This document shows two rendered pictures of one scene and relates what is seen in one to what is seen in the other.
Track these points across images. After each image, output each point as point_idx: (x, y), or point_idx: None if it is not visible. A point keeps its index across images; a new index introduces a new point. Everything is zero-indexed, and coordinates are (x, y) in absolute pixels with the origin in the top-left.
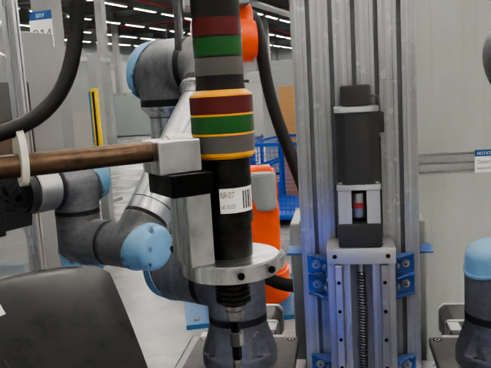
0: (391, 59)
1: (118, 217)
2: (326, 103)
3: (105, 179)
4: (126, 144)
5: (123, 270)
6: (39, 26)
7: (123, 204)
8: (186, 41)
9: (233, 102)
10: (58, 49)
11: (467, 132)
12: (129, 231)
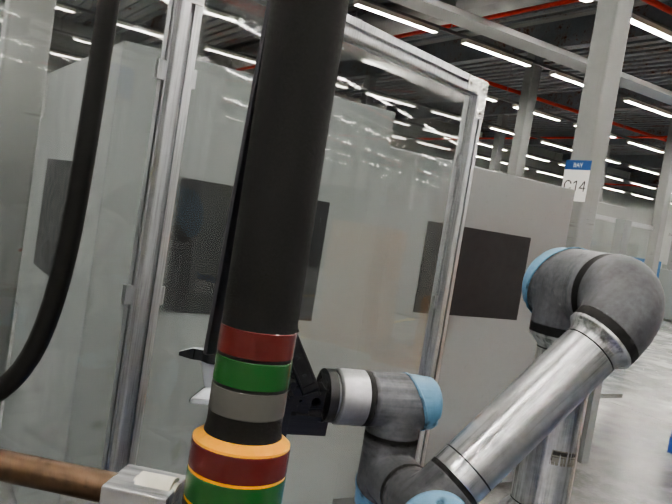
0: None
1: (608, 417)
2: None
3: (432, 410)
4: (76, 470)
5: (584, 487)
6: (573, 177)
7: (623, 403)
8: (600, 260)
9: (221, 466)
10: (588, 205)
11: None
12: (418, 492)
